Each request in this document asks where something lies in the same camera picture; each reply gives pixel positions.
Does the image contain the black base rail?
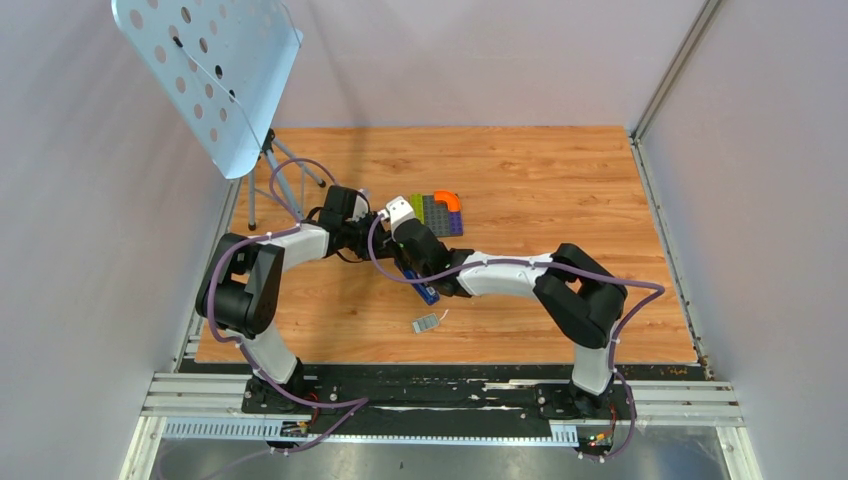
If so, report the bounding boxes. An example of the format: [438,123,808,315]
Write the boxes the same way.
[142,369,743,449]

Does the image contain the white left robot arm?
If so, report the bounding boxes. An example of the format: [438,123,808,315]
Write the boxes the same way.
[195,185,376,413]

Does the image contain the green building brick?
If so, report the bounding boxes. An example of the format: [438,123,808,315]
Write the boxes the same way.
[409,193,426,224]

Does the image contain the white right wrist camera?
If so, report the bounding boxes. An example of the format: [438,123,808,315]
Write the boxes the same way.
[385,196,417,231]

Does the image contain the grey building baseplate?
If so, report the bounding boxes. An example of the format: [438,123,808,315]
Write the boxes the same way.
[423,195,460,238]

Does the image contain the orange curved brick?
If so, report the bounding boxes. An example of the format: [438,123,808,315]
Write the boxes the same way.
[433,190,461,213]

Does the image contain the grey staple tray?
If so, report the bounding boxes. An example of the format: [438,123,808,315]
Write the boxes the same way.
[412,313,440,334]

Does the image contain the blue building brick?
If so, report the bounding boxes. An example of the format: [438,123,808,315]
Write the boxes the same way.
[448,211,464,236]

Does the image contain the blue black stapler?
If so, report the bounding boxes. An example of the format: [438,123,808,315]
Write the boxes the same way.
[394,260,440,306]

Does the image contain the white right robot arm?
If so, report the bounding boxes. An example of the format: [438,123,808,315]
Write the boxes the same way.
[391,218,627,418]

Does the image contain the light blue music stand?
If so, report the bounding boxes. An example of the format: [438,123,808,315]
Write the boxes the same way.
[111,0,328,233]

